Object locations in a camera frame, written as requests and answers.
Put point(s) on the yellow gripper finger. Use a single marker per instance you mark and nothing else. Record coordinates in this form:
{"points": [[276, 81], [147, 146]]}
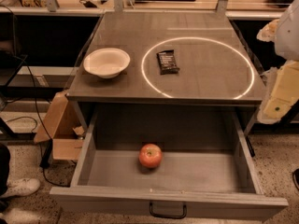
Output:
{"points": [[268, 33], [285, 92]]}

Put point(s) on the red apple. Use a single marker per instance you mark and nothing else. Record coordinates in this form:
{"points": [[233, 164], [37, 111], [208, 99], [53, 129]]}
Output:
{"points": [[150, 156]]}

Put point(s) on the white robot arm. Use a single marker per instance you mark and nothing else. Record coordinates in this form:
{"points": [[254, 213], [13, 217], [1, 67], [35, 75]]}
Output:
{"points": [[286, 46]]}

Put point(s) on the grey open drawer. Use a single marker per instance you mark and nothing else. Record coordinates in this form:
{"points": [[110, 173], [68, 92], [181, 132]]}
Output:
{"points": [[206, 164]]}

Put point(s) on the grey counter cabinet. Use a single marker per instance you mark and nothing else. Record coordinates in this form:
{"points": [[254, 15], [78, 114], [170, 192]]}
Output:
{"points": [[214, 68]]}

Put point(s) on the black snack bar wrapper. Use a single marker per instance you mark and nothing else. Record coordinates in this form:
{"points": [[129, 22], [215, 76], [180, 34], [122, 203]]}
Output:
{"points": [[167, 62]]}

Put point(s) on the white bowl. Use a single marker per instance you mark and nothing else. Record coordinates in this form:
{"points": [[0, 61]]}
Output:
{"points": [[106, 63]]}

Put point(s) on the brown cardboard box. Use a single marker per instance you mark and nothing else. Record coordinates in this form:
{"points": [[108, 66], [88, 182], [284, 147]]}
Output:
{"points": [[62, 127]]}

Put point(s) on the white sneaker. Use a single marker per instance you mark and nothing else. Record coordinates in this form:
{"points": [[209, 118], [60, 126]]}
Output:
{"points": [[21, 187]]}

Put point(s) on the black drawer handle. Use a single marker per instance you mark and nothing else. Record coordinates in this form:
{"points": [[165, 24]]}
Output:
{"points": [[168, 210]]}

